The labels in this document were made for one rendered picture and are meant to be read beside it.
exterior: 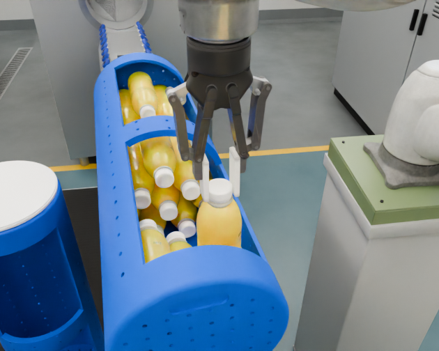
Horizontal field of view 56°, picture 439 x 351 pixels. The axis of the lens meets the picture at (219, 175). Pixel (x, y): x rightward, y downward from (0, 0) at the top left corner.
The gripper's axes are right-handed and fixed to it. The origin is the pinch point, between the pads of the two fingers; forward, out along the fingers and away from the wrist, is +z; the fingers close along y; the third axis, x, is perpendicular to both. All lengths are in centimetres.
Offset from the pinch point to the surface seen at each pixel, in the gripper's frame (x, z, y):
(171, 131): -29.0, 8.8, 2.7
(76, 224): -129, 116, 45
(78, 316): -35, 69, 34
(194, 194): -21.8, 20.7, -0.2
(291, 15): -485, 125, -228
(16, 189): -44, 28, 40
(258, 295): 11.5, 13.7, -2.7
